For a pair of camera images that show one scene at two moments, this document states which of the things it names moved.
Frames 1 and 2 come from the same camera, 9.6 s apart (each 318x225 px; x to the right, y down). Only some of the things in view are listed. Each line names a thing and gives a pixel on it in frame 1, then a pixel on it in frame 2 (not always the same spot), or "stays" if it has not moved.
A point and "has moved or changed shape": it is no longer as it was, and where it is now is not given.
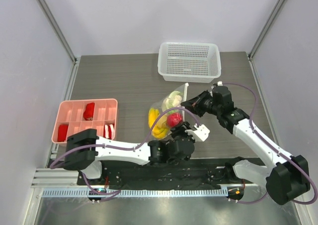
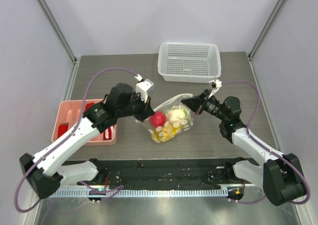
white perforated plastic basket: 189,62 stays
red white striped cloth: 109,131 stays
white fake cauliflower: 174,100 -> 178,114
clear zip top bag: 167,112 has moved or changed shape
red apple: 174,119 -> 158,119
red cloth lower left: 62,132 stays
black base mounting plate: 167,174 stays
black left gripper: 180,128 -> 146,111
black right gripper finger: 196,103 stays
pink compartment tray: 75,115 stays
